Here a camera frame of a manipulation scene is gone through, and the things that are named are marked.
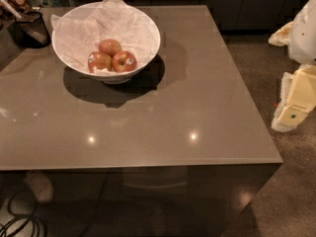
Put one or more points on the patterned bag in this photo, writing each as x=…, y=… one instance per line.
x=21, y=6

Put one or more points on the white ceramic bowl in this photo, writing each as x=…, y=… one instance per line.
x=144, y=53

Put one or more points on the red apple back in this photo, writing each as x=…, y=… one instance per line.
x=110, y=47

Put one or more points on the white shoe under table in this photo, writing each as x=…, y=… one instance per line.
x=40, y=185

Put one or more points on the red apple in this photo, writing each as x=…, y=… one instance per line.
x=110, y=47
x=100, y=61
x=124, y=61

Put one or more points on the white crumpled paper liner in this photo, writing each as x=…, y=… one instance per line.
x=79, y=37

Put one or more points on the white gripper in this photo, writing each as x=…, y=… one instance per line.
x=305, y=37

